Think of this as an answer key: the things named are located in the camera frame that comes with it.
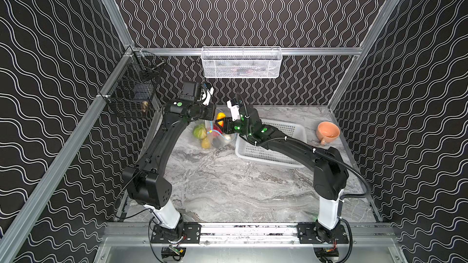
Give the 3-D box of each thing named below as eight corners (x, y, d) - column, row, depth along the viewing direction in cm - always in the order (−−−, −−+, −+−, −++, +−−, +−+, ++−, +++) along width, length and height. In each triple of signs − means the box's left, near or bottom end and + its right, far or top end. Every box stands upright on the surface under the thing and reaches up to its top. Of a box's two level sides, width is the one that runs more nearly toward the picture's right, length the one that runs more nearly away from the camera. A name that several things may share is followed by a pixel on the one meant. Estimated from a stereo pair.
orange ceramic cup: (318, 147, 103) (322, 139, 98) (312, 129, 111) (315, 121, 106) (339, 146, 103) (344, 139, 97) (331, 128, 111) (335, 121, 106)
